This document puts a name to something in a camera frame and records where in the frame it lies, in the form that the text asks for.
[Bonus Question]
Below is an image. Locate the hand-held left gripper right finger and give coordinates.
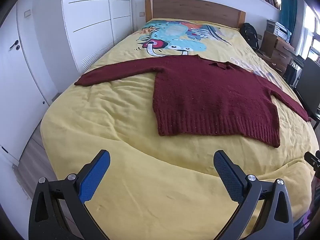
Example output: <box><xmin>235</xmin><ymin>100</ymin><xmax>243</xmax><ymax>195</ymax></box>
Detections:
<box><xmin>213</xmin><ymin>150</ymin><xmax>293</xmax><ymax>240</ymax></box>

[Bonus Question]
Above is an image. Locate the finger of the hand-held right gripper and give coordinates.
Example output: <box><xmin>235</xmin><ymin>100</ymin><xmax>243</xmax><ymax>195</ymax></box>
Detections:
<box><xmin>304</xmin><ymin>150</ymin><xmax>320</xmax><ymax>172</ymax></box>

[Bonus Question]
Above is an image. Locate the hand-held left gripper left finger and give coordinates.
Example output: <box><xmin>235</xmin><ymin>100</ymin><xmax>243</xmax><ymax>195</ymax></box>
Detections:
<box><xmin>28</xmin><ymin>149</ymin><xmax>111</xmax><ymax>240</ymax></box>

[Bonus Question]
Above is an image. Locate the maroon knit sweater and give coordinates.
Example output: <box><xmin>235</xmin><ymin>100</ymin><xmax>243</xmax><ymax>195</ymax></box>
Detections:
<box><xmin>74</xmin><ymin>54</ymin><xmax>312</xmax><ymax>148</ymax></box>

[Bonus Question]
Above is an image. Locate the yellow printed duvet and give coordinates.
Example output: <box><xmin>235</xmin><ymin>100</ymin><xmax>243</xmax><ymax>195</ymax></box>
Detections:
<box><xmin>40</xmin><ymin>18</ymin><xmax>320</xmax><ymax>240</ymax></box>

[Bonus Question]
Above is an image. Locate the dark office chair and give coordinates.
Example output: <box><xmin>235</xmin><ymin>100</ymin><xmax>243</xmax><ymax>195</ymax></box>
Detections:
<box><xmin>294</xmin><ymin>57</ymin><xmax>320</xmax><ymax>121</ymax></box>

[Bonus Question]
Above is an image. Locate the wooden drawer unit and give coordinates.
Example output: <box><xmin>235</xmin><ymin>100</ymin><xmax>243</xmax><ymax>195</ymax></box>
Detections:
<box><xmin>259</xmin><ymin>31</ymin><xmax>296</xmax><ymax>77</ymax></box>

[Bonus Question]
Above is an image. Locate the white door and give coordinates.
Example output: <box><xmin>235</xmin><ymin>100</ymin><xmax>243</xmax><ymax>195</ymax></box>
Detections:
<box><xmin>0</xmin><ymin>1</ymin><xmax>58</xmax><ymax>165</ymax></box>

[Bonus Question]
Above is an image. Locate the window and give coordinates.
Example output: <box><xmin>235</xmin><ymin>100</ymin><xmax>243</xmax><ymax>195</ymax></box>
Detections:
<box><xmin>299</xmin><ymin>5</ymin><xmax>320</xmax><ymax>64</ymax></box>

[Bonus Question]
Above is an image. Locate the black backpack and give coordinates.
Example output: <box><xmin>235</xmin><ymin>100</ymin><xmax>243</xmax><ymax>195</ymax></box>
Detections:
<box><xmin>239</xmin><ymin>22</ymin><xmax>259</xmax><ymax>50</ymax></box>

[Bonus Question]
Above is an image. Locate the teal curtain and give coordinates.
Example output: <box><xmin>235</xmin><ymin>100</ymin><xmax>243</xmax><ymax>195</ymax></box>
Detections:
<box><xmin>278</xmin><ymin>0</ymin><xmax>298</xmax><ymax>42</ymax></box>

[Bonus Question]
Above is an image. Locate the white wardrobe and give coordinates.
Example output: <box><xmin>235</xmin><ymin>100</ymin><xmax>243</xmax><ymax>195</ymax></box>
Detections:
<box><xmin>61</xmin><ymin>0</ymin><xmax>133</xmax><ymax>74</ymax></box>

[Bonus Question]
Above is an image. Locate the wooden headboard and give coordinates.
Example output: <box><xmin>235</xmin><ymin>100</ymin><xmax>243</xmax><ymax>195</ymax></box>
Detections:
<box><xmin>145</xmin><ymin>0</ymin><xmax>246</xmax><ymax>28</ymax></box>

